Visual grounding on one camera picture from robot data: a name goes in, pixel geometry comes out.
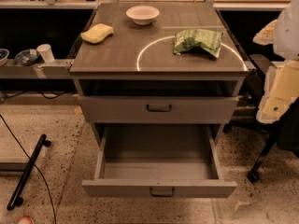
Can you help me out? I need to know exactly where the grey drawer cabinet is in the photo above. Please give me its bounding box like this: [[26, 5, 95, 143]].
[[70, 2, 249, 139]]

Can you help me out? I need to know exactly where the red white floor object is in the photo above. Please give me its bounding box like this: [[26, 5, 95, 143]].
[[17, 216, 35, 224]]

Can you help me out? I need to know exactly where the white bowl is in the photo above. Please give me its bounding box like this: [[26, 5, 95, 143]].
[[126, 6, 160, 25]]

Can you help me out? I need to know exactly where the grey top drawer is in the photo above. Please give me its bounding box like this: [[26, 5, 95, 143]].
[[78, 96, 238, 124]]

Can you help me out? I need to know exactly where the grey drawer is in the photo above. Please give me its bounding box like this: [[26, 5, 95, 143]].
[[78, 96, 238, 124], [82, 124, 236, 198]]

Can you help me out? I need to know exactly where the white paper cup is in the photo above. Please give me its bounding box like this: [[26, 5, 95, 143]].
[[36, 44, 55, 63]]

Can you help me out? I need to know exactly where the yellow sponge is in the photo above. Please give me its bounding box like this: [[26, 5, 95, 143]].
[[80, 23, 114, 44]]

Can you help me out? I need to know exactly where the black office chair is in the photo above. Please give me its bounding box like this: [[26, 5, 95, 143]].
[[224, 54, 299, 183]]

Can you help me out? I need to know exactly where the dark blue bowl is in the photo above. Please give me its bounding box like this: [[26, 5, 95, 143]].
[[15, 49, 40, 66]]

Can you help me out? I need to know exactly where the grey side shelf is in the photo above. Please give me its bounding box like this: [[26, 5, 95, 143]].
[[0, 59, 73, 79]]

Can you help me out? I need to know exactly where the black metal bar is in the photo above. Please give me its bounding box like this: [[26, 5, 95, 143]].
[[7, 134, 51, 211]]

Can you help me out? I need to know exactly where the blue rimmed bowl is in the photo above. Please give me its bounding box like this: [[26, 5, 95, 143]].
[[0, 49, 9, 66]]

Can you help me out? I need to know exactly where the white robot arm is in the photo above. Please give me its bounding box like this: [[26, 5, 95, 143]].
[[253, 0, 299, 124]]

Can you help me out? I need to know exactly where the black floor cable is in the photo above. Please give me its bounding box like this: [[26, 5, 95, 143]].
[[0, 113, 58, 224]]

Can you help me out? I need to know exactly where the green chip bag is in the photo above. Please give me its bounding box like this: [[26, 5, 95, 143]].
[[173, 29, 223, 58]]

